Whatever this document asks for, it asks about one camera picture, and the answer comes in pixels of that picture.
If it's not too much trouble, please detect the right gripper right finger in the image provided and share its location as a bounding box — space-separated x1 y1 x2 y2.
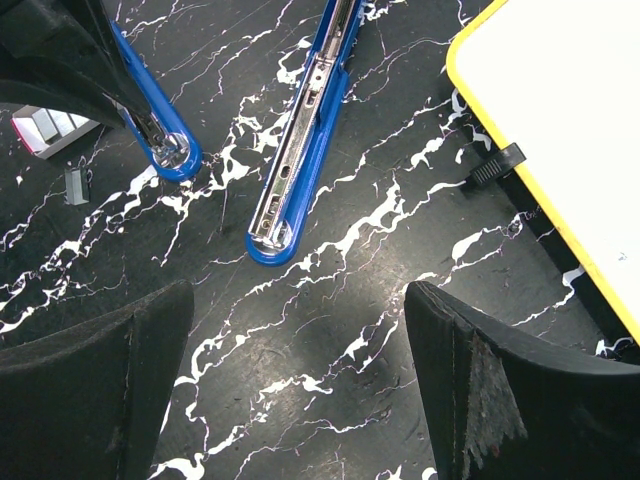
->
404 281 639 479

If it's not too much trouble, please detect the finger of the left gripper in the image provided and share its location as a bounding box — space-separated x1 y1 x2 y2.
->
1 0 150 115
1 49 125 128

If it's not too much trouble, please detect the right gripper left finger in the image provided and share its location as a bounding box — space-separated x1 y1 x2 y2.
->
1 280 194 479

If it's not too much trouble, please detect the staple tray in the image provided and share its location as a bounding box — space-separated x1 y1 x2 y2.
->
11 105 100 159

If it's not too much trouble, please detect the staple strip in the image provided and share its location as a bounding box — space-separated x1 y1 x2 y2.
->
64 167 90 206

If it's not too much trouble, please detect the small whiteboard orange frame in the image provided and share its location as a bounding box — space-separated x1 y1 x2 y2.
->
446 1 639 336

